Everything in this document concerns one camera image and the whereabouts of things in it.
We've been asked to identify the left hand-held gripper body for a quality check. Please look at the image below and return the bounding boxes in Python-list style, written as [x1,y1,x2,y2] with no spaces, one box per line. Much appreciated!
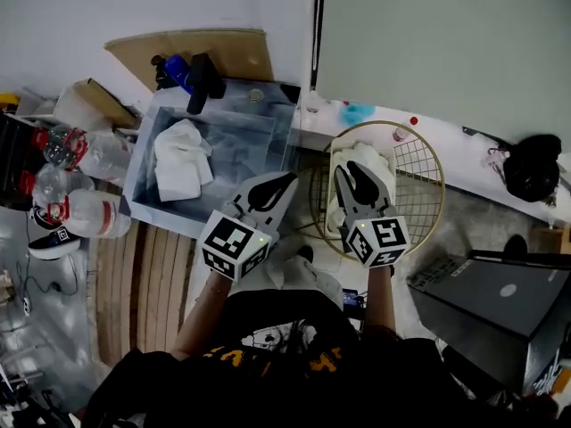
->
[198,201,281,284]

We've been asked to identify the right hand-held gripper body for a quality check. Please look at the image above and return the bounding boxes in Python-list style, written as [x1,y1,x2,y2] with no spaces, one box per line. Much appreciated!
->
[338,202,411,269]

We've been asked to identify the cream plastic laundry basket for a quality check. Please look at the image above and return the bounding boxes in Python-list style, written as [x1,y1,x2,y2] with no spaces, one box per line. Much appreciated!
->
[327,143,398,240]

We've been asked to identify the person's left forearm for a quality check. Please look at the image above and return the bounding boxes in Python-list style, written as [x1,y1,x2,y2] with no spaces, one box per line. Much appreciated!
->
[170,272,233,360]

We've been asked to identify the person's right forearm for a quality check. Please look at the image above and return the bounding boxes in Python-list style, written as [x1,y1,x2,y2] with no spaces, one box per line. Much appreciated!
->
[363,263,398,333]

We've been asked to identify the small cardboard box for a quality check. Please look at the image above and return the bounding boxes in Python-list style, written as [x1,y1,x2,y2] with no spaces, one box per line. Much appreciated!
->
[70,77,139,129]

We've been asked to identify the small red capped bottle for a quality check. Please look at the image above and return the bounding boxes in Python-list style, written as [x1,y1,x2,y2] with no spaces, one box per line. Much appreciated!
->
[391,114,420,144]

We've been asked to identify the small black device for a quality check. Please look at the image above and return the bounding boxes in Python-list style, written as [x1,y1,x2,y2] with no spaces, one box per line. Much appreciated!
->
[341,287,368,318]

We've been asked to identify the person's legs in light trousers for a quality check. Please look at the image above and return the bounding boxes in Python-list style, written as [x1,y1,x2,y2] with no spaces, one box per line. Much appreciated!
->
[265,245,344,311]

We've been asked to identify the blue fluffy sponge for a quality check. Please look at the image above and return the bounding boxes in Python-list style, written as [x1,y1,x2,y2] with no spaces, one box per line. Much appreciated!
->
[338,101,376,124]

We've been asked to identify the white low shelf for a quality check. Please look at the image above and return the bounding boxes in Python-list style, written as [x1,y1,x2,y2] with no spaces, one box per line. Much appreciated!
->
[289,98,571,226]

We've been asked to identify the wooden slat platform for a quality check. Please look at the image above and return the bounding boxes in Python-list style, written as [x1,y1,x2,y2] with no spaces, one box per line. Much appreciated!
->
[88,220,200,369]

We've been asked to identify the black faucet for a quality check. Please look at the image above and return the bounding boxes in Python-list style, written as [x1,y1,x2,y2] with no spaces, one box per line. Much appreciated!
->
[186,52,228,116]

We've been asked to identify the black computer tower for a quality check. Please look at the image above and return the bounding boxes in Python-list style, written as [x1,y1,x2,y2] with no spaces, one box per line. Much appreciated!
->
[408,250,571,396]

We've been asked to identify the small clear jar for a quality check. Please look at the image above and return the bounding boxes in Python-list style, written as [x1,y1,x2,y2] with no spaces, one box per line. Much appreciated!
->
[484,146,512,171]

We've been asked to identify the person's black shirt torso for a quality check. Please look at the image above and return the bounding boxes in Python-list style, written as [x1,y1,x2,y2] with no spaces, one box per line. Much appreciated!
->
[82,290,469,428]

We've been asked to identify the large cardboard sheet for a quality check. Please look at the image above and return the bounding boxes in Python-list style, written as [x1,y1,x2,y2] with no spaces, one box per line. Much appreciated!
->
[103,28,276,106]

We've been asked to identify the blue bottle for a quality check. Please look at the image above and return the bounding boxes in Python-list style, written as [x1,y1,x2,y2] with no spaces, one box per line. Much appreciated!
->
[163,53,195,95]

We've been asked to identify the black pump bottle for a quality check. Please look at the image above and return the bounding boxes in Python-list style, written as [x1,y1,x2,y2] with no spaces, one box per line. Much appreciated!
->
[150,53,173,91]

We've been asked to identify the black bag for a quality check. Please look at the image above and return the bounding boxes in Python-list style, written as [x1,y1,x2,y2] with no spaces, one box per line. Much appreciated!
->
[502,134,563,203]

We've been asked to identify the white carton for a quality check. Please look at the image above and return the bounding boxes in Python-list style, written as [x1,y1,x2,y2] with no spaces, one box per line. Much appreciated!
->
[53,85,97,122]

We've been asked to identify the black cabinet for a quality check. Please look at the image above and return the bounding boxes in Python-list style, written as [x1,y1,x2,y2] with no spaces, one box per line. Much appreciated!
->
[0,111,48,211]

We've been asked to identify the gold wire round basket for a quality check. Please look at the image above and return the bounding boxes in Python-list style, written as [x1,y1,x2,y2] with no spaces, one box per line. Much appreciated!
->
[308,119,446,264]

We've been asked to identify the black floor cable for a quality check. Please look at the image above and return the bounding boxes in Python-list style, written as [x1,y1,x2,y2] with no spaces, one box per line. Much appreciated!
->
[15,214,81,298]

